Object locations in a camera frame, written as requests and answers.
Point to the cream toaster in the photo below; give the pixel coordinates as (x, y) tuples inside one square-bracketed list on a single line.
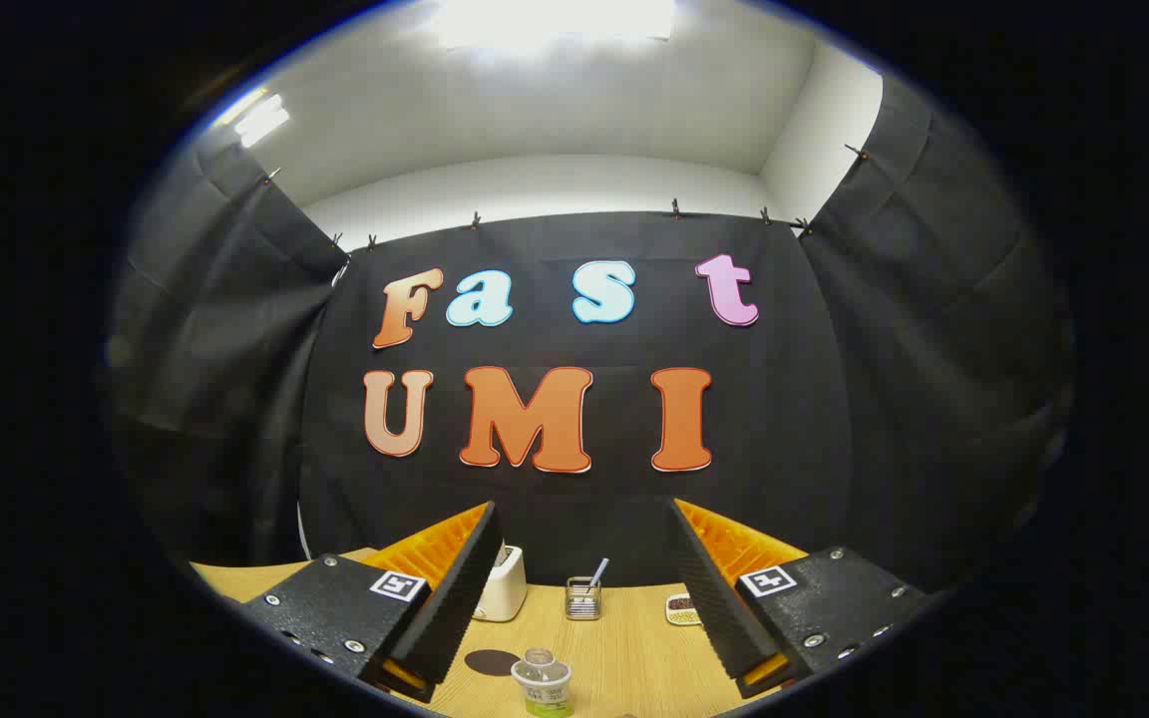
[(505, 596)]

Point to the wooden table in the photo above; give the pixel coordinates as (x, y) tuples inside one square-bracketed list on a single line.
[(624, 663)]

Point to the clear juice bottle white label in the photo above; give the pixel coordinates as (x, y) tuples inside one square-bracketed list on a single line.
[(542, 683)]

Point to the white divided dish with beans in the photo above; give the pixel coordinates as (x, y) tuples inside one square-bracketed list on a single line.
[(679, 608)]

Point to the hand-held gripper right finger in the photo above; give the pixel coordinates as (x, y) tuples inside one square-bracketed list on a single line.
[(714, 598)]

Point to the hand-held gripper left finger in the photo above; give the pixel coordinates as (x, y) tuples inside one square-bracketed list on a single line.
[(455, 598)]

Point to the dark brown round coaster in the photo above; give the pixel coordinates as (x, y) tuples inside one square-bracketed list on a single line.
[(487, 662)]

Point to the ceiling light panel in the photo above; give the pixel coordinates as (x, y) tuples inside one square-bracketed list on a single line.
[(260, 120), (550, 20)]

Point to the striped straw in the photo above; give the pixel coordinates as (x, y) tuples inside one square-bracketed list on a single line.
[(598, 574)]

